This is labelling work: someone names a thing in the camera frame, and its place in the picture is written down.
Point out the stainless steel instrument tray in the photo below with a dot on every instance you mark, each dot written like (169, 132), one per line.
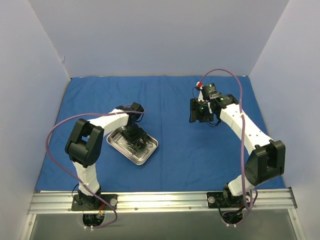
(140, 158)

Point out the steel surgical scissors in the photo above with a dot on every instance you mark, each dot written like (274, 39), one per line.
(144, 146)

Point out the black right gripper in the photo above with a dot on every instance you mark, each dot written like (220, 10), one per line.
(193, 110)

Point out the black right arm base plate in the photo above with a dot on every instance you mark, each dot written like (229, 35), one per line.
(223, 199)

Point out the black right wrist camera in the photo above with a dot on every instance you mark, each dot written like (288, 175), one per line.
(210, 92)

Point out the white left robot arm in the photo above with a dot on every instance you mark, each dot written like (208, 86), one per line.
(85, 142)

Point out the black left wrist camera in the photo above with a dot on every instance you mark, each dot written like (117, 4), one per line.
(136, 107)

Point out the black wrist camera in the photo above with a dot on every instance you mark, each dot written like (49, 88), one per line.
(136, 107)
(210, 92)

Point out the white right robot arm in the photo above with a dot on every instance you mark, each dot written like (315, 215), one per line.
(266, 156)

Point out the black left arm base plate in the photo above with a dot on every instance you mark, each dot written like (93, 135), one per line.
(89, 203)

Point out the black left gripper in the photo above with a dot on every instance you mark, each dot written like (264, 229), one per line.
(135, 136)

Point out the blue surgical drape cloth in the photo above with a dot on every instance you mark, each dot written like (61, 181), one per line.
(189, 156)

